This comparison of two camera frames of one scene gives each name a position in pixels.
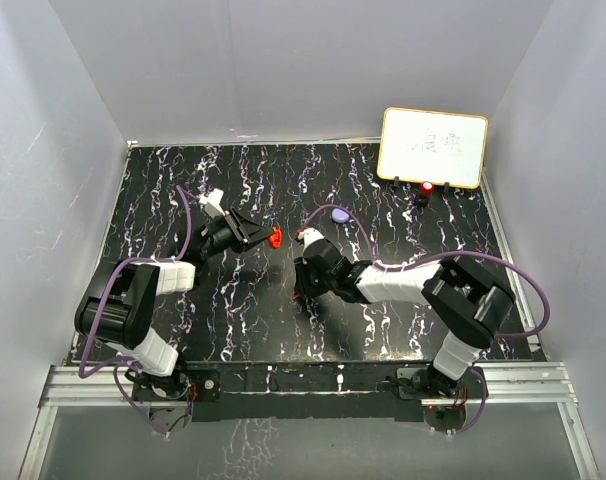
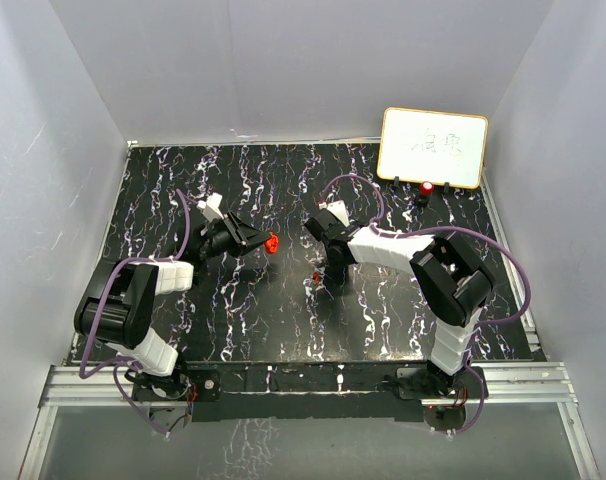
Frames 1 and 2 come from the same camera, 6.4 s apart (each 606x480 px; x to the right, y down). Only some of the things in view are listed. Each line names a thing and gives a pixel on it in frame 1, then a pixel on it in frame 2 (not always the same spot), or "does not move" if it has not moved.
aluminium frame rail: [507, 384] does not move
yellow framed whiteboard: [424, 145] does not move
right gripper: [303, 286] → [337, 264]
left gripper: [243, 230] does not move
